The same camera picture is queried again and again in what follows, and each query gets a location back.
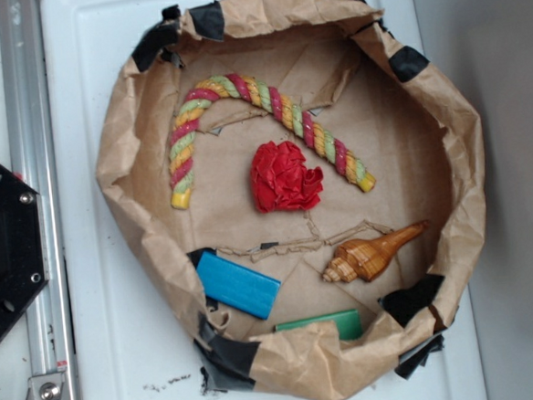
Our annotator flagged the multicolored twisted rope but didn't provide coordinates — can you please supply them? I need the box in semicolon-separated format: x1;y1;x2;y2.
161;63;379;212

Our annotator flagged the brown paper lined bin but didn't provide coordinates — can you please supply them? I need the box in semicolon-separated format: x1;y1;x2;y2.
96;0;486;400

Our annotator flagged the blue rectangular block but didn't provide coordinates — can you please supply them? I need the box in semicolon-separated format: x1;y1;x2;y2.
196;251;281;321

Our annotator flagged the brown spiral seashell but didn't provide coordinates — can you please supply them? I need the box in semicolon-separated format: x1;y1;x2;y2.
321;220;430;283

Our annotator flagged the green rectangular block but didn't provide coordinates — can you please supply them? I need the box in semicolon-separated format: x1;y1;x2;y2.
275;309;362;341

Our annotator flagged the black octagonal mount plate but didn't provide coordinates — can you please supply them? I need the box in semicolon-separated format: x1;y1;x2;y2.
0;164;47;343

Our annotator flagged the aluminum extrusion rail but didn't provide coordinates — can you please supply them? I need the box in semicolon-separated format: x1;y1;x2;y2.
0;0;81;400

